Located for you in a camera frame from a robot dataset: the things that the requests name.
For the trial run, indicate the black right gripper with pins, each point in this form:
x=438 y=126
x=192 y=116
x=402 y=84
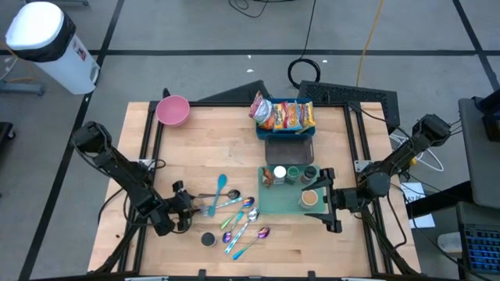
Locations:
x=347 y=201

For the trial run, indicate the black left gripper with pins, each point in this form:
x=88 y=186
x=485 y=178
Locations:
x=183 y=208

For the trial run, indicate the small cork lid jar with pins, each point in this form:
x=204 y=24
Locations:
x=201 y=207

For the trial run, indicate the tan lid large jar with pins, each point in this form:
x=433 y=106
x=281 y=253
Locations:
x=309 y=198

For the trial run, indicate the black lid spice jar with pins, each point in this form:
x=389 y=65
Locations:
x=308 y=174
x=208 y=239

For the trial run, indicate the teal plastic spoon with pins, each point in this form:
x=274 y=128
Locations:
x=221 y=181

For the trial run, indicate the dark metal spoon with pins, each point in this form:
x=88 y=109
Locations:
x=233 y=194

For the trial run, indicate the green lid glass jar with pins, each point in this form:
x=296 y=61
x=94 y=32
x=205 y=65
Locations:
x=292 y=173

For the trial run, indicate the white lid spice jar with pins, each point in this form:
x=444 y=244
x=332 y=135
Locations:
x=279 y=174

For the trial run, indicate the brown snack pouch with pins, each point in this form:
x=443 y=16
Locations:
x=266 y=176

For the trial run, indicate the white red snack bag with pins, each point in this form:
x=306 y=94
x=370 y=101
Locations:
x=261 y=111

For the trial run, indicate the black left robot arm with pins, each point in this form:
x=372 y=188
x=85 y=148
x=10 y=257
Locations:
x=117 y=168

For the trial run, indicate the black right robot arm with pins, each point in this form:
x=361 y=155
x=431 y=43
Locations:
x=398 y=156

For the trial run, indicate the translucent green plastic tray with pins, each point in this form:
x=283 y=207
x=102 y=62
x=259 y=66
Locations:
x=281 y=201

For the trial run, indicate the dark grey plastic tray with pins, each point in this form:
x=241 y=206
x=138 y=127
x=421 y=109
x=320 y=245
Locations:
x=289 y=150

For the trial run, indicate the blue plastic bin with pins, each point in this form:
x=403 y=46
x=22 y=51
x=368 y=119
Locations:
x=285 y=135

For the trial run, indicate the white paper sheet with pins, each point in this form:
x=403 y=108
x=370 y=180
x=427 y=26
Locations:
x=414 y=191

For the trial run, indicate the orange yellow snack bag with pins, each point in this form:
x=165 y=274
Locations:
x=308 y=113

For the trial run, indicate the orange cheese puff bag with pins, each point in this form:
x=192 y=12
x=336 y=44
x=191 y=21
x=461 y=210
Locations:
x=280 y=117

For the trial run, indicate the pink plastic bowl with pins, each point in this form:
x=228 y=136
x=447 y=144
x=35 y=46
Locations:
x=172 y=110

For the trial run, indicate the black diagonal bar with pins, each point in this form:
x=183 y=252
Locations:
x=437 y=201

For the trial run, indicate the black perforated metal case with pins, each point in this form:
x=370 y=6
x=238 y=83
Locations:
x=343 y=93

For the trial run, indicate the black angled panel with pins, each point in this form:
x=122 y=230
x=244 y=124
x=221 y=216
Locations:
x=242 y=93

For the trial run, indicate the white computer mouse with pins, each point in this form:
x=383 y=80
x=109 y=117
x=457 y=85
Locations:
x=449 y=242

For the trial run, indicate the grey desk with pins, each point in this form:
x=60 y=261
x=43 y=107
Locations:
x=480 y=168

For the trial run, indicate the laptop with lit keyboard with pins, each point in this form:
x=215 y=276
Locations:
x=484 y=250

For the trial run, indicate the black desktop device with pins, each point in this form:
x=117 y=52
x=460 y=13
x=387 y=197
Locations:
x=492 y=125

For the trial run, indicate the black chair base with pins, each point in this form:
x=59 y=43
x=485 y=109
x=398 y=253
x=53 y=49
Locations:
x=6 y=134

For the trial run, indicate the grey metal table foot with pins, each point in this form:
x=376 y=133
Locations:
x=58 y=2
x=23 y=89

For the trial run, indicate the white black trash can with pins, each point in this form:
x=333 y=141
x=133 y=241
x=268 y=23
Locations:
x=47 y=39

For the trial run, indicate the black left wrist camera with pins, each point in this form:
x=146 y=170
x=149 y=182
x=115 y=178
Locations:
x=178 y=186

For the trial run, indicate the black aluminium rig frame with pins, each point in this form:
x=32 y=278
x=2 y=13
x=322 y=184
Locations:
x=218 y=104

